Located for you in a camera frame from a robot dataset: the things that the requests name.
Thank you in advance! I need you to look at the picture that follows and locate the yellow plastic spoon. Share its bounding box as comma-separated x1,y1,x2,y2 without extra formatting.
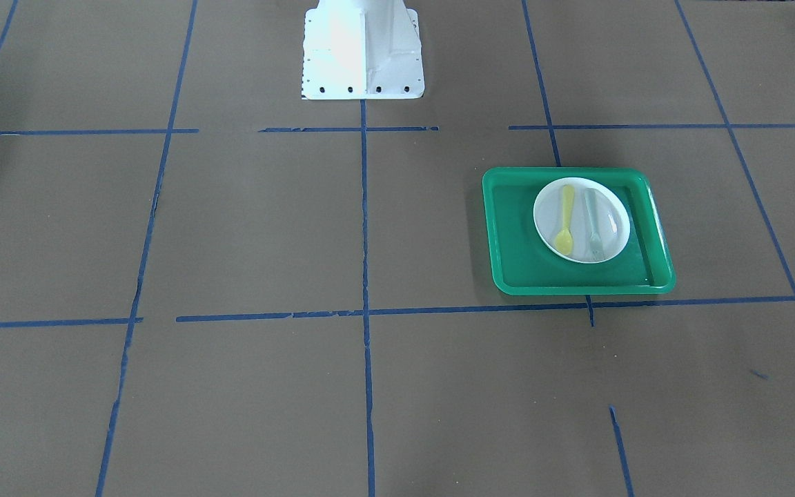
554,184,575,257

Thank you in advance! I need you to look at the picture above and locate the pale green plastic fork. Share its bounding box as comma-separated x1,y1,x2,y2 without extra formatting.
584,188,605,262

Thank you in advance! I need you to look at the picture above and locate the white round plate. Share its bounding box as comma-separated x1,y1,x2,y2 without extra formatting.
532,177,631,264

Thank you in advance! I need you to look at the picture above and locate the green plastic tray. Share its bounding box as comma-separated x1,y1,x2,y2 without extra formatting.
482,167,676,296

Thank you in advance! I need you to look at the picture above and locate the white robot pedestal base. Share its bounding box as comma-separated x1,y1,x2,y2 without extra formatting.
301,1,426,100

